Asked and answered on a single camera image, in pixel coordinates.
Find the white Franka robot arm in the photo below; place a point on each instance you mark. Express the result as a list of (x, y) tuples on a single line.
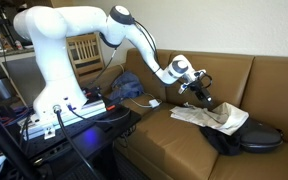
[(50, 33)]

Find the white power adapter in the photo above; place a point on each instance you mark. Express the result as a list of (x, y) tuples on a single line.
[(154, 103)]

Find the dark navy garment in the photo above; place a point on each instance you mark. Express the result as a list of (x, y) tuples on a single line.
[(222, 143)]

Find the wooden slat-back chair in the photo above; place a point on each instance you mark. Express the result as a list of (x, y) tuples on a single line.
[(85, 50)]

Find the kitchen counter top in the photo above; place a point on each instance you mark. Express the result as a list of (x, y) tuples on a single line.
[(12, 53)]

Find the brown leather sofa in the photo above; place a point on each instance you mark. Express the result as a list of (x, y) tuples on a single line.
[(170, 143)]

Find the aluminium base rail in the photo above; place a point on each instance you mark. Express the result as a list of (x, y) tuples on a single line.
[(90, 109)]

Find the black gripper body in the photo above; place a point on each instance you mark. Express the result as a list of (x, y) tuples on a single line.
[(199, 85)]

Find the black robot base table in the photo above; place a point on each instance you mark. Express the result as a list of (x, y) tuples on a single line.
[(94, 136)]

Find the small red white bottle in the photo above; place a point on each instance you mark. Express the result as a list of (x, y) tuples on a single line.
[(18, 45)]

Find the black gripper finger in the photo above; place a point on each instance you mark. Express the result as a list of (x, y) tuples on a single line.
[(210, 98), (206, 100)]

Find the blue denim jeans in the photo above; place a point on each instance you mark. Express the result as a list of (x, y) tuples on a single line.
[(127, 85)]

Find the black oval hard case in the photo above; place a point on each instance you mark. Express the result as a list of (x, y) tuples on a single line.
[(260, 136)]

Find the black tripod pole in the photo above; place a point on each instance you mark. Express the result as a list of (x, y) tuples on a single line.
[(4, 143)]

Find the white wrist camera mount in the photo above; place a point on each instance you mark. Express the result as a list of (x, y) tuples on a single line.
[(183, 88)]

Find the beige khaki pants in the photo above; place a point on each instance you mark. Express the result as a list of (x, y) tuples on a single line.
[(217, 116)]

